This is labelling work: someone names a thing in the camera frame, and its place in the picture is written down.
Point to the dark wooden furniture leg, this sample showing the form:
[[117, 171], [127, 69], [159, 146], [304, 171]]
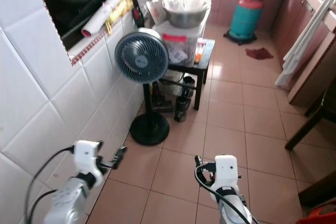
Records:
[[307, 132]]

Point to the white rolled paper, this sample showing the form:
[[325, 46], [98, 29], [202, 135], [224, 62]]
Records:
[[107, 8]]

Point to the small orange bottle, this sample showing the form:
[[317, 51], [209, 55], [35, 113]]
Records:
[[199, 52]]

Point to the black bottle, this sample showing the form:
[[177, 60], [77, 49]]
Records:
[[181, 109]]

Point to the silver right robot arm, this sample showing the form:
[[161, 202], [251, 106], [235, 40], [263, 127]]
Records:
[[233, 209]]

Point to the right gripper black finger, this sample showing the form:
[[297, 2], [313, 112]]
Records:
[[200, 171], [199, 161]]

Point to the yellow packet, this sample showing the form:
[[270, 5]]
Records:
[[119, 14]]

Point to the brown wooden cabinet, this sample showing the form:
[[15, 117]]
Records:
[[315, 72]]

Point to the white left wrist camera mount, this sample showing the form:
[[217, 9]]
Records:
[[85, 157]]

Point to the dark red floor cloth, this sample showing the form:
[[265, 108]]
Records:
[[259, 53]]

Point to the large steel mixing bowl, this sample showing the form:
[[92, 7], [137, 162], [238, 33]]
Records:
[[186, 18]]

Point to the clear plastic storage box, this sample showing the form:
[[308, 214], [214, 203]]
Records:
[[181, 45]]

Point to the black side table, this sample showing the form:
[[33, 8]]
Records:
[[199, 69]]

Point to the grey pedestal fan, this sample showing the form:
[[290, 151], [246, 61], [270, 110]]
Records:
[[142, 56]]

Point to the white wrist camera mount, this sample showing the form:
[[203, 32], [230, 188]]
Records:
[[227, 170], [85, 157]]

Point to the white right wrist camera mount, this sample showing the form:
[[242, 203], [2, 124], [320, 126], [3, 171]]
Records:
[[227, 170]]

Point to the white hanging towel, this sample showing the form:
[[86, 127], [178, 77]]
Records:
[[302, 45]]

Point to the teal gas cylinder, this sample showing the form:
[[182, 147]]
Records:
[[245, 19]]

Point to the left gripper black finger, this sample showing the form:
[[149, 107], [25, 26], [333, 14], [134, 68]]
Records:
[[116, 163], [121, 152]]

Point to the red plastic object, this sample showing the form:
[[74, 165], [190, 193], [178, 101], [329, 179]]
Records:
[[320, 216]]

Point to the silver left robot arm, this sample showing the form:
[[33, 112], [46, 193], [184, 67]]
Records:
[[65, 203]]

